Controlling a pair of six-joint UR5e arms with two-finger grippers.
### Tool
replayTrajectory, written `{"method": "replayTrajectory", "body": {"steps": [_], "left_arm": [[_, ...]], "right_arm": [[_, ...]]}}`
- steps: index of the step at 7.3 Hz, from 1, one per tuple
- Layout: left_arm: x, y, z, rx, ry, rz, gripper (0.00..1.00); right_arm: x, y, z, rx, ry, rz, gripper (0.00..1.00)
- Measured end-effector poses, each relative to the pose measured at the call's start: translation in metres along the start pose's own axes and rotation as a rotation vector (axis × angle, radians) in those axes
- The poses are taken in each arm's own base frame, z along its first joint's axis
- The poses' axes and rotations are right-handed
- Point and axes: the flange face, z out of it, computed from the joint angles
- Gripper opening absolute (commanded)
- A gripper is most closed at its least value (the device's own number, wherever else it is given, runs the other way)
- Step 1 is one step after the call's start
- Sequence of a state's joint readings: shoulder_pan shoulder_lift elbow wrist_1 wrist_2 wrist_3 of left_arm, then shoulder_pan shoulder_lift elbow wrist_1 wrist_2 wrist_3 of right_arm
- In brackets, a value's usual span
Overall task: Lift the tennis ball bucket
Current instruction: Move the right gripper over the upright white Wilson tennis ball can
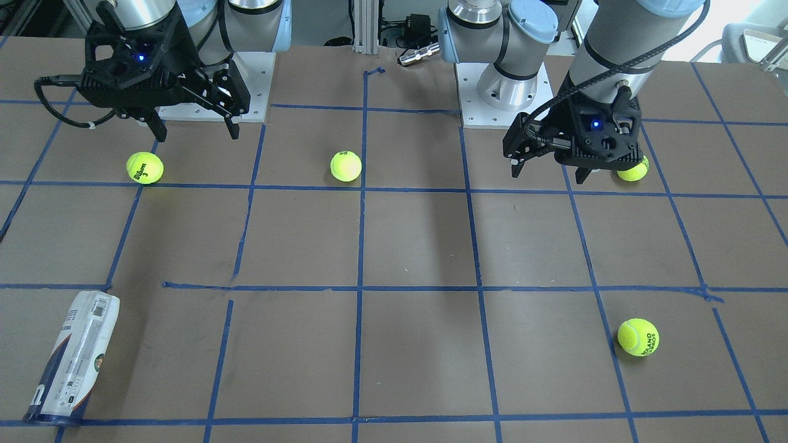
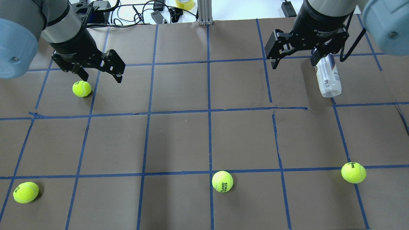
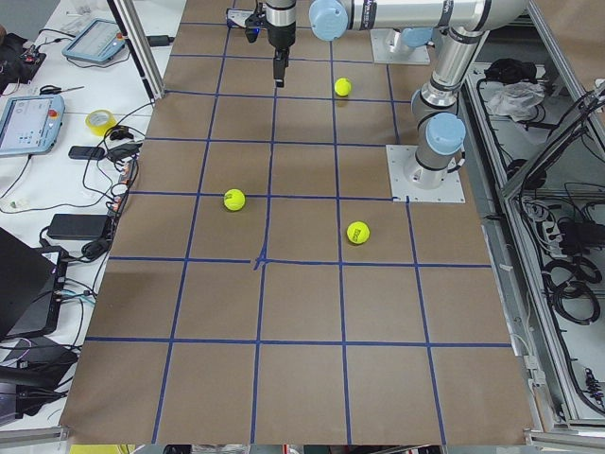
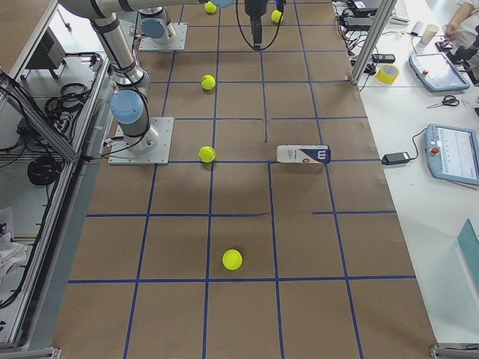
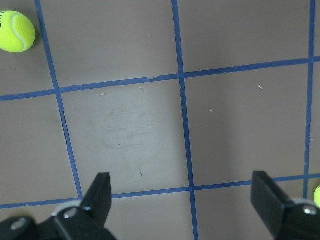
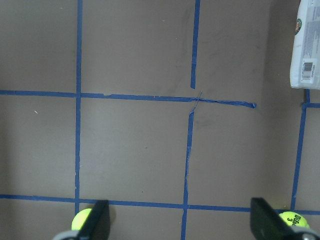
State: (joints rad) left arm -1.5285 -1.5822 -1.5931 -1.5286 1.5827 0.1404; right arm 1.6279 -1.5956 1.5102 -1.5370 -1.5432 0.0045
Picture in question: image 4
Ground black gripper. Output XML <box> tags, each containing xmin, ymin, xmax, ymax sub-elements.
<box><xmin>244</xmin><ymin>0</ymin><xmax>267</xmax><ymax>49</ymax></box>

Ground white blue tennis ball can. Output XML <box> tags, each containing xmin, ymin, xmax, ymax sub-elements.
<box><xmin>276</xmin><ymin>144</ymin><xmax>332</xmax><ymax>165</ymax></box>

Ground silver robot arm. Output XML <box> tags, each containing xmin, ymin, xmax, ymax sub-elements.
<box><xmin>58</xmin><ymin>0</ymin><xmax>268</xmax><ymax>101</ymax></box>
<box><xmin>138</xmin><ymin>7</ymin><xmax>176</xmax><ymax>44</ymax></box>

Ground far right yellow tennis ball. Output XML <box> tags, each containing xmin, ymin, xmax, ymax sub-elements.
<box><xmin>271</xmin><ymin>10</ymin><xmax>283</xmax><ymax>24</ymax></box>

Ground yellow tennis ball near base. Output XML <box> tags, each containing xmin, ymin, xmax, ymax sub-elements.
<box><xmin>201</xmin><ymin>74</ymin><xmax>216</xmax><ymax>90</ymax></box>

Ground middle yellow tennis ball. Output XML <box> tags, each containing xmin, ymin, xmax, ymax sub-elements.
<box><xmin>198</xmin><ymin>146</ymin><xmax>216</xmax><ymax>163</ymax></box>

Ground person hand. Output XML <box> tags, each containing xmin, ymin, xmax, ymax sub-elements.
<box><xmin>445</xmin><ymin>22</ymin><xmax>461</xmax><ymax>39</ymax></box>

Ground black phone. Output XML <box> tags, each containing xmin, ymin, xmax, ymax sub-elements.
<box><xmin>371</xmin><ymin>54</ymin><xmax>396</xmax><ymax>64</ymax></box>

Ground yellow tape roll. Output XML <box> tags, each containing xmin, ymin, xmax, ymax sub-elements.
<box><xmin>376</xmin><ymin>64</ymin><xmax>400</xmax><ymax>85</ymax></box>

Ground paper cup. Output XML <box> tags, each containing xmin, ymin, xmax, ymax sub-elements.
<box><xmin>420</xmin><ymin>24</ymin><xmax>439</xmax><ymax>45</ymax></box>

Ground far teach pendant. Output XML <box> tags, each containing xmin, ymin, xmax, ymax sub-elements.
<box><xmin>409</xmin><ymin>52</ymin><xmax>470</xmax><ymax>92</ymax></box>

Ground teach pendant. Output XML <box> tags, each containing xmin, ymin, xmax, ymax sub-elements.
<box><xmin>424</xmin><ymin>124</ymin><xmax>478</xmax><ymax>186</ymax></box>
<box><xmin>409</xmin><ymin>52</ymin><xmax>470</xmax><ymax>92</ymax></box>

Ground black power adapter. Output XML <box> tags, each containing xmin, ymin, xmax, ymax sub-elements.
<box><xmin>381</xmin><ymin>151</ymin><xmax>411</xmax><ymax>165</ymax></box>

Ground grey electronics box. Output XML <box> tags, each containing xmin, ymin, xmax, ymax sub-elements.
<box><xmin>26</xmin><ymin>27</ymin><xmax>66</xmax><ymax>79</ymax></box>

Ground near teach pendant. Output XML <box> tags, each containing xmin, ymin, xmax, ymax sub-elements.
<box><xmin>424</xmin><ymin>124</ymin><xmax>478</xmax><ymax>186</ymax></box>

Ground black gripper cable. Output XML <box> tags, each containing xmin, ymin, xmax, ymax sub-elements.
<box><xmin>234</xmin><ymin>0</ymin><xmax>281</xmax><ymax>52</ymax></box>

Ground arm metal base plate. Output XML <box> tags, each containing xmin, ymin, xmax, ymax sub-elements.
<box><xmin>108</xmin><ymin>117</ymin><xmax>174</xmax><ymax>165</ymax></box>
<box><xmin>139</xmin><ymin>19</ymin><xmax>187</xmax><ymax>52</ymax></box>

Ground aluminium frame post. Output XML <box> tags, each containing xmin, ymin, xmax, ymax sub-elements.
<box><xmin>349</xmin><ymin>0</ymin><xmax>397</xmax><ymax>85</ymax></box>

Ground black handled scissors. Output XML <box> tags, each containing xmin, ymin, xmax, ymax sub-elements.
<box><xmin>427</xmin><ymin>95</ymin><xmax>460</xmax><ymax>108</ymax></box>

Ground coiled black cables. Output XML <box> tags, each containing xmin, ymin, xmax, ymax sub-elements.
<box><xmin>26</xmin><ymin>155</ymin><xmax>61</xmax><ymax>187</ymax></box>

